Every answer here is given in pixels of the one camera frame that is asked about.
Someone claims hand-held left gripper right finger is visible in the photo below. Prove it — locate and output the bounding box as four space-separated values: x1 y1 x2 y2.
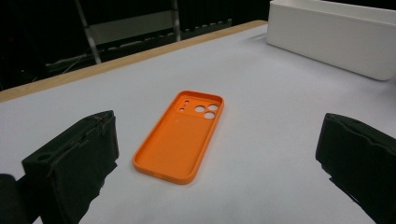
315 112 396 224

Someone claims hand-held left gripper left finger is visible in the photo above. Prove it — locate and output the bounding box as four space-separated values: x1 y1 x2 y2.
21 109 120 224

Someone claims orange phone case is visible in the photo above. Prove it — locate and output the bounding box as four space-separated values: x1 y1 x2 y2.
132 90 225 186

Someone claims white rectangular box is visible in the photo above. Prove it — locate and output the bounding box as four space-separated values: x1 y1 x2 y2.
265 0 396 81

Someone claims metal stand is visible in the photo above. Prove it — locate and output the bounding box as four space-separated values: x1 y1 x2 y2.
74 0 182 65

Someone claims grey panel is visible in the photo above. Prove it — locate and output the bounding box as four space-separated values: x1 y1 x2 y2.
88 9 174 45

